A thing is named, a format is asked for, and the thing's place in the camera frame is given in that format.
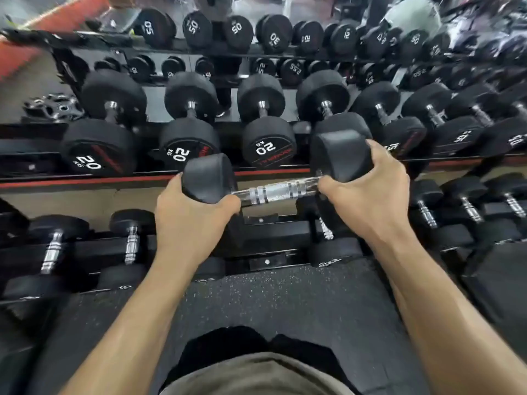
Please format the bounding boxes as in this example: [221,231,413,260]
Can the person's right hand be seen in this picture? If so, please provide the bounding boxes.
[317,139,412,247]

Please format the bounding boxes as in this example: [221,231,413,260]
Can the person's left hand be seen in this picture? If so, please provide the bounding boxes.
[154,172,242,264]

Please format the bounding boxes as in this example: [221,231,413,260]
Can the black hex dumbbell chrome handle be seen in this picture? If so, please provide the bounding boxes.
[181,129,374,206]

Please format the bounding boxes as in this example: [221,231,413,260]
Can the person's right forearm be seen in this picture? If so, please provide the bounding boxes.
[368,230,527,395]

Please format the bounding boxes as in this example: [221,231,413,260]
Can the person's left forearm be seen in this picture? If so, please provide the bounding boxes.
[60,247,225,395]

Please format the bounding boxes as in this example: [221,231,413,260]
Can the black dumbbell rack red trim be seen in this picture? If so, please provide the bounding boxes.
[0,29,527,313]

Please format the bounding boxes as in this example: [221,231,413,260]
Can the row of round black dumbbells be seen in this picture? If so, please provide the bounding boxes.
[60,70,527,177]

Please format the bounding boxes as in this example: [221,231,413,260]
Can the black shorts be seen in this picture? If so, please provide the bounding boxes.
[165,325,355,395]

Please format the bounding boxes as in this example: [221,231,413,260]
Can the row of white-numbered black dumbbells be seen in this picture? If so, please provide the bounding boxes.
[94,8,527,91]

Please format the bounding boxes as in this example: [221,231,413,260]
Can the olive grey shirt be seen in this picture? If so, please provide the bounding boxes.
[158,351,359,395]

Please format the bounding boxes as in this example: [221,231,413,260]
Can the pale green round object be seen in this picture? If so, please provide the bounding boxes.
[385,0,442,37]

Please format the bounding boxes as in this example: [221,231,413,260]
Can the grey weight plates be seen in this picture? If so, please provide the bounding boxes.
[23,92,85,122]

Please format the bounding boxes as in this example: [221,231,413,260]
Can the row of small chrome-handled dumbbells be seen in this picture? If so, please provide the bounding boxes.
[0,173,527,303]

